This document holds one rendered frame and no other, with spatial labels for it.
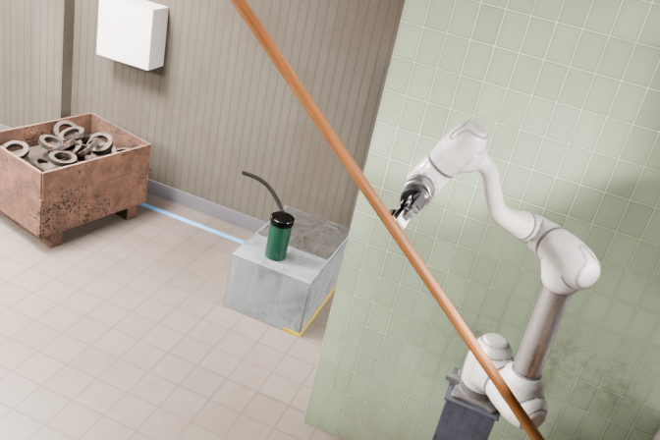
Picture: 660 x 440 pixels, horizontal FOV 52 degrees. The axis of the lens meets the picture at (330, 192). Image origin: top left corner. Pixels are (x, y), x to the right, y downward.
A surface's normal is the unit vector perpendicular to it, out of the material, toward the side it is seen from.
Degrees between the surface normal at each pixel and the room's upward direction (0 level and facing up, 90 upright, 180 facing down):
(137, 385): 0
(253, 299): 90
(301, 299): 90
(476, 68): 90
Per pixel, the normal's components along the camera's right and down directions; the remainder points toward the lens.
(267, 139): -0.35, 0.34
